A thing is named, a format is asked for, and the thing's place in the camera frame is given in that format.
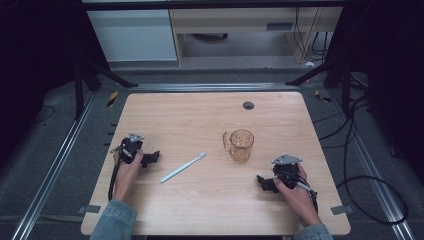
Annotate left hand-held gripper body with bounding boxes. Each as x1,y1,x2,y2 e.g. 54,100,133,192
118,132,146,165

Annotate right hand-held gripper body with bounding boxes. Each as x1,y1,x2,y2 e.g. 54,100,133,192
271,153,304,190

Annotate light blue toothbrush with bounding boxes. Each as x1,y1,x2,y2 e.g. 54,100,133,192
159,151,208,184

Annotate amber glass mug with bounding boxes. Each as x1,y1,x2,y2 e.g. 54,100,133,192
222,128,255,164

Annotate person's left hand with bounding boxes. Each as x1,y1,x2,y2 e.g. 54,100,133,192
112,149,145,204

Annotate person's right hand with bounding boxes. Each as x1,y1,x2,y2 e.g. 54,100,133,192
273,164,323,229

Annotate yellow black tape strip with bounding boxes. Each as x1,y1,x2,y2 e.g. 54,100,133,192
313,88,333,104
106,90,120,108

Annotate black metal stand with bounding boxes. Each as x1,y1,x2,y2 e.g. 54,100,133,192
73,59,140,121
285,55,355,115

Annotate white cabinet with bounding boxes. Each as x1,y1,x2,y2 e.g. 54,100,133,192
86,8,178,63

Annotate right hand-held gripper black cable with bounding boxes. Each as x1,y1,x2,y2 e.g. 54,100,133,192
295,181,320,215

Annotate hand-held gripper black cable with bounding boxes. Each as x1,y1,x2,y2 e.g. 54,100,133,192
107,159,123,202
295,181,320,215

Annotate left hand-held gripper black cable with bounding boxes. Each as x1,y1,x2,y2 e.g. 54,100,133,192
107,159,123,202

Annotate looped black floor cable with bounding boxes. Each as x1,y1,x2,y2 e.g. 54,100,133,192
335,95,410,226

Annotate grey metal table bracket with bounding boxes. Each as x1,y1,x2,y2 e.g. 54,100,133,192
77,204,102,215
330,204,354,216

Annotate aluminium floor rail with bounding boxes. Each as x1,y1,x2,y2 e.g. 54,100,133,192
127,82,302,93
327,89,417,240
11,92,98,240

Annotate thin black floor cable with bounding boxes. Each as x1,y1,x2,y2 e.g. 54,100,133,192
34,104,56,125

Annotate hanging black desk cables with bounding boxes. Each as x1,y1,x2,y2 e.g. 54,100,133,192
292,6,330,63

